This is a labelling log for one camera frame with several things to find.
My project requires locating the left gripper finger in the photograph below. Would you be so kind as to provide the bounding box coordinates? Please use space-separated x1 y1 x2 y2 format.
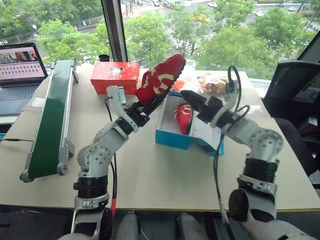
141 93 169 117
129 100 146 111

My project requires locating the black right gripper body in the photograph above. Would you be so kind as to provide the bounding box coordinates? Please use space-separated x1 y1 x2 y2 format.
196 95 224 125

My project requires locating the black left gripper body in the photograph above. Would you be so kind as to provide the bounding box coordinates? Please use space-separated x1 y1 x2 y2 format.
123 101 151 128

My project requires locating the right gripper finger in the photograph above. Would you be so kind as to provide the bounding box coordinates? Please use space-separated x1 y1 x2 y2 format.
179 89 209 105
185 98 204 114

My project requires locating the red and yellow shoe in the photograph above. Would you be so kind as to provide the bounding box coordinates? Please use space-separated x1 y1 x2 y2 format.
173 103 195 136
135 53 187 105

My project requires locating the red shoebox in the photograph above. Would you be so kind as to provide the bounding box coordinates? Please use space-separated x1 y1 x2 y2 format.
90 61 141 96

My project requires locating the blue shoebox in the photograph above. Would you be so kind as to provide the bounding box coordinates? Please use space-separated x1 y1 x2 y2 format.
155 90 225 158

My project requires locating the clear bag of orange snacks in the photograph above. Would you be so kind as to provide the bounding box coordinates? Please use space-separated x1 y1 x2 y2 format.
171 74 194 93

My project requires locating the clear bag of candies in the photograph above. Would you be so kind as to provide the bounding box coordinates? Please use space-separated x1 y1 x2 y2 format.
196 73 239 96

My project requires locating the black office chair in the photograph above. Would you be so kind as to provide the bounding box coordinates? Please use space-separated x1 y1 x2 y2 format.
261 31 320 177

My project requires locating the green conveyor belt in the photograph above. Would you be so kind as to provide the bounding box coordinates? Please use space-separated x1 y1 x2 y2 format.
19 58 80 184

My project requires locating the dark grey rounded shape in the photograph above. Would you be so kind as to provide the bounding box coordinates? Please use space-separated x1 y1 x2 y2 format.
175 212 211 240
115 211 141 240

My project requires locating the grey laptop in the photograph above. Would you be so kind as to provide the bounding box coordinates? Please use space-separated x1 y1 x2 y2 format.
0 42 49 124

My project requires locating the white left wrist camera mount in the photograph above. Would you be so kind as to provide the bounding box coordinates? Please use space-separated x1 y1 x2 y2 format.
106 85 140 133

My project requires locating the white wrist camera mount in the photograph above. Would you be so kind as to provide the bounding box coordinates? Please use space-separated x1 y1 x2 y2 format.
209 81 241 129
106 85 140 133

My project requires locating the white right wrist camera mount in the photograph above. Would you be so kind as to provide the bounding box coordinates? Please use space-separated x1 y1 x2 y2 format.
209 81 241 129

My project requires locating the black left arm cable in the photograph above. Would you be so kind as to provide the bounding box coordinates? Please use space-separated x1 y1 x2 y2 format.
104 98 119 216

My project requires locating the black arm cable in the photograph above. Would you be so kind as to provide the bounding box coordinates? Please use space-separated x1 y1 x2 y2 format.
213 65 251 224
104 98 119 216

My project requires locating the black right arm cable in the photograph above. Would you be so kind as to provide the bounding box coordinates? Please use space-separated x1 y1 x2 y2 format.
213 65 251 224

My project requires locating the black window frame post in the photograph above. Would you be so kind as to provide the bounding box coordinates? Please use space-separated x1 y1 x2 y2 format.
100 0 130 64

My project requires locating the thin black table cable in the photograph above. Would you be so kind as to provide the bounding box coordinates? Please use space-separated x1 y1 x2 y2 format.
0 137 35 144

